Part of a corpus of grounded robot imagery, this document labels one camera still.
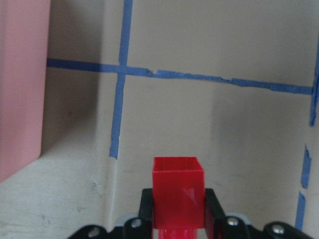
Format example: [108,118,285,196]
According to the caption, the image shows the pink plastic box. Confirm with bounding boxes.
[0,0,50,181]

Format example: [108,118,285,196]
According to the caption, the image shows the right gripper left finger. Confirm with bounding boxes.
[123,189,153,239]

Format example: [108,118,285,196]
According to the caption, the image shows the brown paper table cover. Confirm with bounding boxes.
[0,0,319,239]

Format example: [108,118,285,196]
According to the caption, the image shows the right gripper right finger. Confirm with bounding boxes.
[205,189,251,239]

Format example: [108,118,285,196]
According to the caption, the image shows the red toy block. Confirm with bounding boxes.
[152,157,205,239]

